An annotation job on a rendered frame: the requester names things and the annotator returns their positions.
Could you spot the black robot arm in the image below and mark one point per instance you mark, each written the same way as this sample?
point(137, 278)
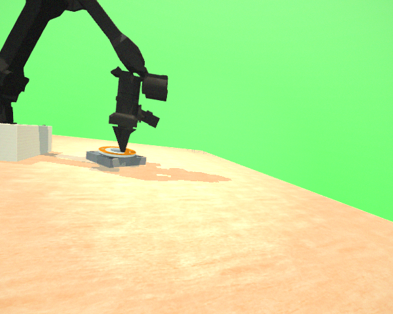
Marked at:
point(27, 30)

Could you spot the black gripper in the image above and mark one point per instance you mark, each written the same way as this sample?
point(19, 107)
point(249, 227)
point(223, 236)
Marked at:
point(125, 117)

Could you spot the orange round plate with tab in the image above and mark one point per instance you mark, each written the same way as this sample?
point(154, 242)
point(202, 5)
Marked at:
point(107, 151)

